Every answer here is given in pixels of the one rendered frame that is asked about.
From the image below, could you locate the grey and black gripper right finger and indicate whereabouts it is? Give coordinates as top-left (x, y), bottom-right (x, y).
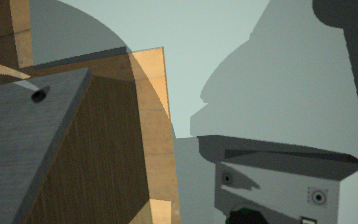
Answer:
top-left (246, 211), bottom-right (269, 224)

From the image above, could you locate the grey bench mat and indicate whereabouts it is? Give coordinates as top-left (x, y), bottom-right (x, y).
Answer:
top-left (29, 0), bottom-right (358, 224)

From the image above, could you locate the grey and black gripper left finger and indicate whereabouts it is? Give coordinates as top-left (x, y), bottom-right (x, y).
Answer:
top-left (229, 211), bottom-right (251, 224)

